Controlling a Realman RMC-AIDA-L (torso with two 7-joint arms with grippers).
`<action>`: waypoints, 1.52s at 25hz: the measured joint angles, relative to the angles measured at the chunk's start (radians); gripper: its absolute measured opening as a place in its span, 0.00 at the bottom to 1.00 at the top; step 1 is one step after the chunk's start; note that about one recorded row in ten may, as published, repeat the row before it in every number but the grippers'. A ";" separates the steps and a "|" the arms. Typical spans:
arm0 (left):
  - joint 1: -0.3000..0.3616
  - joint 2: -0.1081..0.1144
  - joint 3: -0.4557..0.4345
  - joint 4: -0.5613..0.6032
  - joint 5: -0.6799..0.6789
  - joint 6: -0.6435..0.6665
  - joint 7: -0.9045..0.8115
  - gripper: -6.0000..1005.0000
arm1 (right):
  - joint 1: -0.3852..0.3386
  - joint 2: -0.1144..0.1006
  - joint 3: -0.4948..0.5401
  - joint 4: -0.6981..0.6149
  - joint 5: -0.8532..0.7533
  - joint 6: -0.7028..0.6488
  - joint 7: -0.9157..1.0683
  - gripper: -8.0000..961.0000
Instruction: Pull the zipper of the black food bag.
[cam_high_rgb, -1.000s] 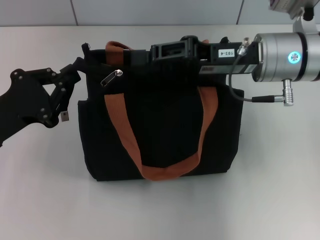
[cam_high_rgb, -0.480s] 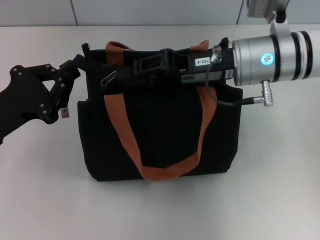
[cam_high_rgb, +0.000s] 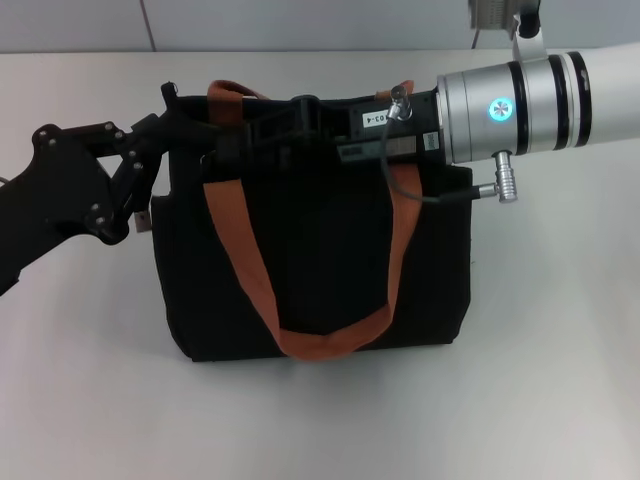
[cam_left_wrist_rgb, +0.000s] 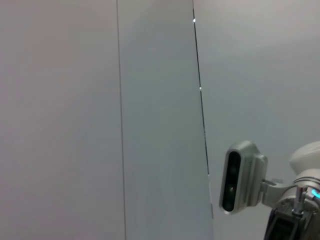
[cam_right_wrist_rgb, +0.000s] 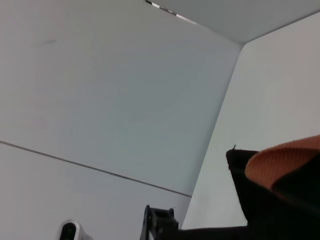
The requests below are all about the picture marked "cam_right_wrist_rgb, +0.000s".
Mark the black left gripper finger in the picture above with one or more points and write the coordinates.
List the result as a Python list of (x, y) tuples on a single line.
[(157, 225)]

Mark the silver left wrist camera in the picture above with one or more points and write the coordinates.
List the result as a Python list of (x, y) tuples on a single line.
[(72, 231)]

